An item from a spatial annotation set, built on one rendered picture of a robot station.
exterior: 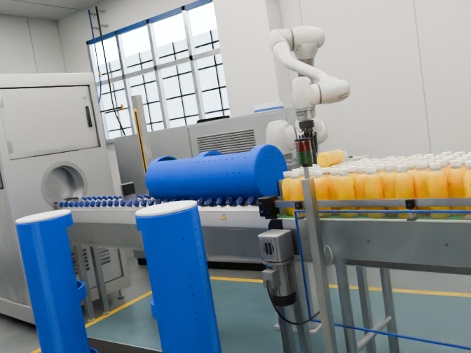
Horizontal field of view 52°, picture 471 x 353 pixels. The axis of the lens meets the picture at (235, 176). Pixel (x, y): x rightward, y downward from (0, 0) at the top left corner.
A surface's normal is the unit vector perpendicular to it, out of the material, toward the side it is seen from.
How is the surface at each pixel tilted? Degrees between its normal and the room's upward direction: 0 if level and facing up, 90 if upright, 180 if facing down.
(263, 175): 90
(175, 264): 90
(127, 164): 90
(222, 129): 90
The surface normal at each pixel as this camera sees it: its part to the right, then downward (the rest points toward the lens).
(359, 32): -0.56, 0.17
